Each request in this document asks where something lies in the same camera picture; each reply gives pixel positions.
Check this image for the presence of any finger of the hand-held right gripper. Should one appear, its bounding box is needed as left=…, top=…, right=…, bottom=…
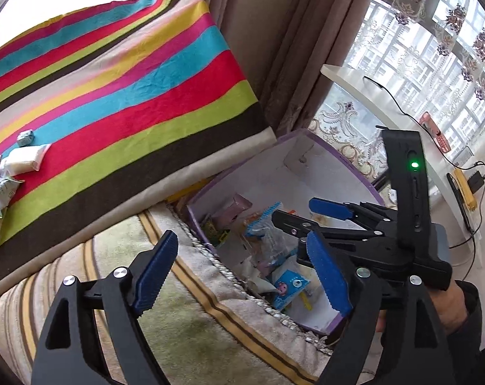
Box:
left=271, top=210, right=391, bottom=263
left=308, top=197, right=397, bottom=229

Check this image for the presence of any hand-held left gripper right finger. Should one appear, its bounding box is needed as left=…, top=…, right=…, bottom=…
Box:
left=305, top=230, right=457, bottom=385

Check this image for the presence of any black slim device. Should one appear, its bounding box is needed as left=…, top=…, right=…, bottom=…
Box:
left=446, top=172, right=475, bottom=233

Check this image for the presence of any purple cardboard box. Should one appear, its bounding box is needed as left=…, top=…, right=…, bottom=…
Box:
left=185, top=129, right=387, bottom=335

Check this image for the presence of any black cable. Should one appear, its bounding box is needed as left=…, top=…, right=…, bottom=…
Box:
left=363, top=75, right=485, bottom=179

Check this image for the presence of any person's right hand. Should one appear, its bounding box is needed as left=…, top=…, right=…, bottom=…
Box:
left=427, top=283, right=469, bottom=335

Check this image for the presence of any clear snack packet blue edge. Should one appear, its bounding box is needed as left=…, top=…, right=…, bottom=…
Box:
left=266, top=225, right=299, bottom=261

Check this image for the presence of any pink phone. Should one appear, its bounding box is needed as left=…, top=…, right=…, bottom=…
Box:
left=419, top=112, right=451, bottom=154

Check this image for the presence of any striped colourful blanket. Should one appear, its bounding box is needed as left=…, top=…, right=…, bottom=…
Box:
left=0, top=0, right=277, bottom=301

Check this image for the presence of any yellow box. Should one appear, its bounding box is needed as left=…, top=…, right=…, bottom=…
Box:
left=453, top=168, right=477, bottom=211

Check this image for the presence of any white desk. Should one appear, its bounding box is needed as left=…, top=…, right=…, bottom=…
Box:
left=320, top=64, right=485, bottom=267

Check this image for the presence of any silver green snack packet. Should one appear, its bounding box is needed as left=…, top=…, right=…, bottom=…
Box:
left=0, top=176, right=24, bottom=219

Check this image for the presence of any beige striped plush cushion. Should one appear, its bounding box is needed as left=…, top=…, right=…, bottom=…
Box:
left=0, top=204, right=383, bottom=385

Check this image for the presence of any mauve embroidered curtain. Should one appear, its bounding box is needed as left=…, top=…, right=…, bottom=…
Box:
left=154, top=0, right=383, bottom=137

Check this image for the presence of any black charger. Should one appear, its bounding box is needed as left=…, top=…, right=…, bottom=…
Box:
left=467, top=170, right=485, bottom=191

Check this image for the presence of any person's right forearm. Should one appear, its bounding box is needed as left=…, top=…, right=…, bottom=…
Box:
left=443, top=281, right=485, bottom=385

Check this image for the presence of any blue packet pink print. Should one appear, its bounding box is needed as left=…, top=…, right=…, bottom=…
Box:
left=271, top=267, right=309, bottom=311

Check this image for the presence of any cream snack packet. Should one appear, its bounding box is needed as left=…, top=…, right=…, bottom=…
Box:
left=2, top=143, right=53, bottom=177

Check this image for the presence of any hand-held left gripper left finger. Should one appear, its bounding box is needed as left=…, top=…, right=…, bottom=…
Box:
left=31, top=230, right=180, bottom=385

